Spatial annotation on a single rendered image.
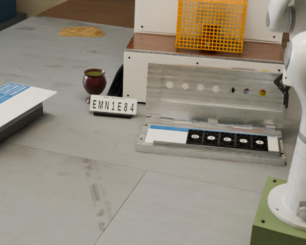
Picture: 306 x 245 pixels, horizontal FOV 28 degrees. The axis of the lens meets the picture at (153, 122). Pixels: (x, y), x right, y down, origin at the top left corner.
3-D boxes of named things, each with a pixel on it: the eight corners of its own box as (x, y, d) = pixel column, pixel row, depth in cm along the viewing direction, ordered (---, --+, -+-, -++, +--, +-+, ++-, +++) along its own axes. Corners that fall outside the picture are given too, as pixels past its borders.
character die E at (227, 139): (218, 148, 182) (218, 145, 181) (219, 135, 191) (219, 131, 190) (234, 150, 181) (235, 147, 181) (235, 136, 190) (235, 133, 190)
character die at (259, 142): (251, 152, 181) (251, 148, 181) (250, 138, 190) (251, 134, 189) (267, 153, 181) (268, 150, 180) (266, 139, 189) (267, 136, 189)
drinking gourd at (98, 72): (78, 99, 218) (78, 70, 213) (99, 95, 222) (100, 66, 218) (89, 107, 211) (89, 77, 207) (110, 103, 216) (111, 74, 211)
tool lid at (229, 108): (147, 62, 192) (148, 61, 194) (144, 120, 198) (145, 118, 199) (289, 74, 188) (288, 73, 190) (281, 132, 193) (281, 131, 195)
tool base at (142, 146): (136, 151, 183) (136, 140, 181) (145, 123, 201) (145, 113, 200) (284, 166, 178) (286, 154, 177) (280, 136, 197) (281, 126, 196)
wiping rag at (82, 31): (102, 26, 306) (102, 23, 306) (106, 37, 291) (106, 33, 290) (57, 26, 302) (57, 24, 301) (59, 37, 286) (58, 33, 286)
